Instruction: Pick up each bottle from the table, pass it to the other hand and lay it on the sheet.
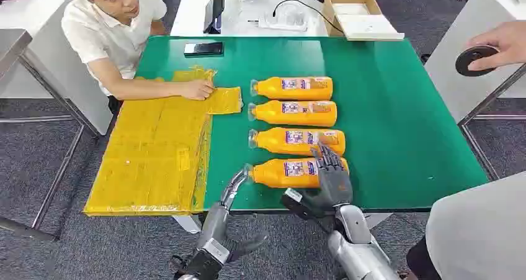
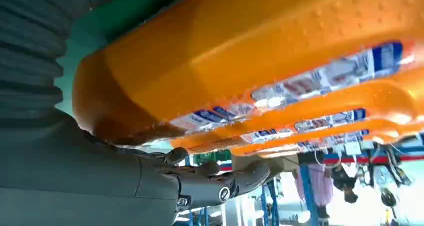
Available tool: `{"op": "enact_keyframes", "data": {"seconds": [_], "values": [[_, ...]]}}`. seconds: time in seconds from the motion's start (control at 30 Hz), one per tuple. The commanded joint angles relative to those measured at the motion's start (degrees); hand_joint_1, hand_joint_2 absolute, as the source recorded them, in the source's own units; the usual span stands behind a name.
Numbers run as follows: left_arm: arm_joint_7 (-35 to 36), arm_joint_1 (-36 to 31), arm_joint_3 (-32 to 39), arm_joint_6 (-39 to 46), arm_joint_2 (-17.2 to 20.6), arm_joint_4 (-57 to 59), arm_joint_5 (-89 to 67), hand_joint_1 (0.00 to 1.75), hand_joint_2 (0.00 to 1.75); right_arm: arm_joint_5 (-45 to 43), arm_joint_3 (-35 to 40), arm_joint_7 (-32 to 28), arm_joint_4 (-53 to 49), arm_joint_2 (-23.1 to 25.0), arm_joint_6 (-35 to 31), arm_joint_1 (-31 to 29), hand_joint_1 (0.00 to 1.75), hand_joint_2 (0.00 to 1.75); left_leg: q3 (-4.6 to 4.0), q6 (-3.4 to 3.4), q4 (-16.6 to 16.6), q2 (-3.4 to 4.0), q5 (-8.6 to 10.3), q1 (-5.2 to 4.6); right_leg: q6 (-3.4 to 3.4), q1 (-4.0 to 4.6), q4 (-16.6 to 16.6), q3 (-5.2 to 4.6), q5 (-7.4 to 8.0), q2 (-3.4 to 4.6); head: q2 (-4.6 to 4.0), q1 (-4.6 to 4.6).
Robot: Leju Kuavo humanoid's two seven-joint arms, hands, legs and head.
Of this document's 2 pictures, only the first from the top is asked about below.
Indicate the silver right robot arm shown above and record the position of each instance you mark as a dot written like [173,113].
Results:
[361,249]

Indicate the black smartphone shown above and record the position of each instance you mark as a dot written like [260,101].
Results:
[203,49]

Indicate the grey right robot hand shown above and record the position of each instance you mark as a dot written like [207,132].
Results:
[335,183]

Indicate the white table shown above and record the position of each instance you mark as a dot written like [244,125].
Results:
[37,10]

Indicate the black round disc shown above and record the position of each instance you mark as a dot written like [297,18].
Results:
[466,64]

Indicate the person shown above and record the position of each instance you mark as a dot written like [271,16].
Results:
[481,228]
[107,35]

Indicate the green table mat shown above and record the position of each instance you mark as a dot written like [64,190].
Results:
[390,126]

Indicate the black tablet on stand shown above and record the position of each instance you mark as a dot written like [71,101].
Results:
[214,7]

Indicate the orange drink bottle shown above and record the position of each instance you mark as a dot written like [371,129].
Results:
[296,113]
[275,174]
[279,141]
[296,89]

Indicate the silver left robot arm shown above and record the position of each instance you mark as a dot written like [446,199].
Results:
[197,268]

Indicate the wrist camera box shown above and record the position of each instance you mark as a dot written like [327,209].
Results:
[298,204]
[215,251]

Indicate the clear plastic packaging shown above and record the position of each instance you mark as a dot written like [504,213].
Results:
[287,19]

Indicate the steel frame table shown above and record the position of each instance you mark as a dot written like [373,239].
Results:
[12,43]

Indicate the open cardboard box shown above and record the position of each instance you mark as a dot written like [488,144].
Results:
[361,25]

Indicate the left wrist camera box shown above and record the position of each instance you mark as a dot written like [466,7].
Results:
[215,251]

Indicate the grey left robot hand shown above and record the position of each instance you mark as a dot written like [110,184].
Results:
[215,224]

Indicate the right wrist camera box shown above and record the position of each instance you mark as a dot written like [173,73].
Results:
[298,204]

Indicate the metal table frame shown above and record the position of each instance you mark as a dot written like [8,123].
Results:
[489,101]

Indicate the white desk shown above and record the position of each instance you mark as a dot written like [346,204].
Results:
[242,13]

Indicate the yellow plastic sheet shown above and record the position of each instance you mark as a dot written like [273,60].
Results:
[152,154]

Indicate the person's hand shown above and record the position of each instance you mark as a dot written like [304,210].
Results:
[505,41]

